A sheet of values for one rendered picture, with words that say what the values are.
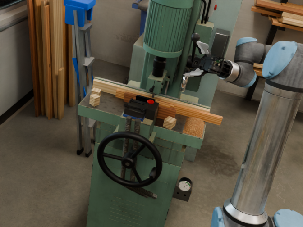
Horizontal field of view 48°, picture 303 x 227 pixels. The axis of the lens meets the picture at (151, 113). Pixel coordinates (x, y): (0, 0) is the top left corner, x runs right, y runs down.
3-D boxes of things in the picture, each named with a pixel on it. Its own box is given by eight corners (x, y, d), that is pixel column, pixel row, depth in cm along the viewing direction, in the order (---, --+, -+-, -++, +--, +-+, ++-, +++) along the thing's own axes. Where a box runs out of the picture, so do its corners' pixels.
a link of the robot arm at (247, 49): (258, 44, 161) (254, 70, 160) (234, 40, 161) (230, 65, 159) (265, 38, 151) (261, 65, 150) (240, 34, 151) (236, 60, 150)
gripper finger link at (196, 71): (190, 74, 135) (207, 66, 139) (181, 73, 140) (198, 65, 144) (191, 82, 136) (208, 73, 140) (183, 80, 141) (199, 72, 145)
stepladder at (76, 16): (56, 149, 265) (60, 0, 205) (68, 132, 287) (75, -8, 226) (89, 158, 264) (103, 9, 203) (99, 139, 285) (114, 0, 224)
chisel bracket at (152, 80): (144, 93, 161) (147, 77, 156) (151, 81, 173) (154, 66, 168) (159, 97, 160) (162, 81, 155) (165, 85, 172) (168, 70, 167)
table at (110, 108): (67, 125, 154) (68, 114, 151) (93, 95, 180) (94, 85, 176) (198, 162, 147) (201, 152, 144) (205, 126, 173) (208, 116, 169)
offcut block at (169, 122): (170, 129, 154) (172, 123, 152) (162, 126, 155) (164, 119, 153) (175, 125, 157) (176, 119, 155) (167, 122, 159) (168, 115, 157)
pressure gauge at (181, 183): (176, 192, 162) (179, 179, 158) (177, 186, 165) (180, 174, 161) (188, 195, 161) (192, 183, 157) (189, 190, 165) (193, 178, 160)
